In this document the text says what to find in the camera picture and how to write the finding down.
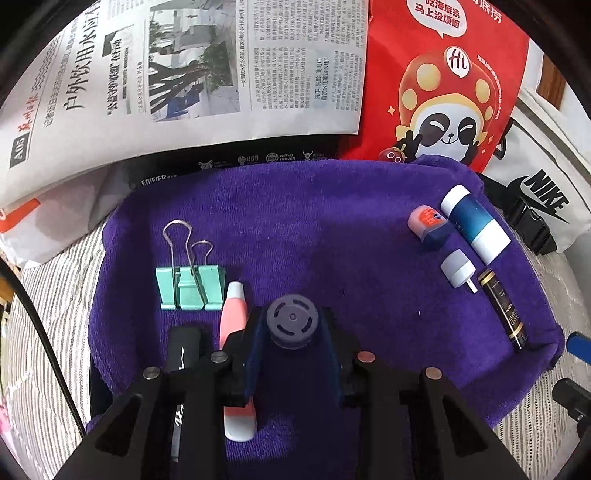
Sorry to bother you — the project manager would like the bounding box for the blue and white bottle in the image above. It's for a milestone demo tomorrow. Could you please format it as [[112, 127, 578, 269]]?
[[440, 184, 512, 266]]

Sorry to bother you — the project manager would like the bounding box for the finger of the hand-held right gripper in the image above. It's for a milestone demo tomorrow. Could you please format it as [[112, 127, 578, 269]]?
[[553, 377, 591, 432], [569, 331, 591, 358]]

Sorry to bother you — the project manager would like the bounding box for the red panda print bag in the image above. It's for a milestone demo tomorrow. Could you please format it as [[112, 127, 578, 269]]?
[[339, 0, 531, 174]]

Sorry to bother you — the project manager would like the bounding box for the black cable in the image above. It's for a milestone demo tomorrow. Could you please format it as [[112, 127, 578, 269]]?
[[0, 265, 88, 441]]

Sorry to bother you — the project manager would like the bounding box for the pink and white pen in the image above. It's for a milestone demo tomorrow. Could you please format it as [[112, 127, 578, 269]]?
[[218, 281, 257, 441]]

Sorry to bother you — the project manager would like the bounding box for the brown wooden frame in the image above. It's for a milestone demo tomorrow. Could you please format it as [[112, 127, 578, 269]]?
[[537, 50, 570, 112]]

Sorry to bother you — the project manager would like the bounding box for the white canvas bag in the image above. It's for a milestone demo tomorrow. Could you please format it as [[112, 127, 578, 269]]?
[[480, 88, 591, 256]]

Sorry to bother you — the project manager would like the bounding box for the green binder clip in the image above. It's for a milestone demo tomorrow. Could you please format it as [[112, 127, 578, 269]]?
[[154, 220, 225, 311]]

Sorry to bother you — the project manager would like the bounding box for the pink and blue lip balm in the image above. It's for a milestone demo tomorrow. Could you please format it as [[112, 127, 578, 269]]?
[[407, 205, 451, 252]]

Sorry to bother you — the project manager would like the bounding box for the black Horizon box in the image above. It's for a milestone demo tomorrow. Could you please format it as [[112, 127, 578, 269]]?
[[167, 325, 206, 462]]

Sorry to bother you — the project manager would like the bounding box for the purple towel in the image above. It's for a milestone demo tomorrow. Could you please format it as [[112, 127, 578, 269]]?
[[87, 154, 566, 480]]

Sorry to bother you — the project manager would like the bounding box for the newspaper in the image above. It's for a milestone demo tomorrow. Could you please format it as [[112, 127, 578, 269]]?
[[0, 0, 370, 208]]

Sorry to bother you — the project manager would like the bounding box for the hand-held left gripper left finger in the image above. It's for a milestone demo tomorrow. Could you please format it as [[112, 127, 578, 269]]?
[[53, 311, 273, 480]]

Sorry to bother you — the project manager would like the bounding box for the black cardboard box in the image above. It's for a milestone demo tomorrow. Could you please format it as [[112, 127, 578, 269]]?
[[128, 147, 345, 191]]

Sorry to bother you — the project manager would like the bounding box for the clear round bobbin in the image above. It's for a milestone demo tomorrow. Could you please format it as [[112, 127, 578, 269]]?
[[265, 294, 320, 350]]

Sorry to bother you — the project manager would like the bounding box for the black and gold tube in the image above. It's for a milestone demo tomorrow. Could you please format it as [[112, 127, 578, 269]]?
[[478, 269, 530, 352]]

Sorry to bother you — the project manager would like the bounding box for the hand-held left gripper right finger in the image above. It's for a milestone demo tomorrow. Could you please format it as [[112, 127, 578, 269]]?
[[322, 307, 529, 480]]

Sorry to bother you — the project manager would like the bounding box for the white charger plug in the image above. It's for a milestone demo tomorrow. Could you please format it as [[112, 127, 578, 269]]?
[[440, 248, 479, 294]]

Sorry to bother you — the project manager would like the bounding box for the white plastic shopping bag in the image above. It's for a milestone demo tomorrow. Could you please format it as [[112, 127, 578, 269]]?
[[0, 164, 137, 268]]

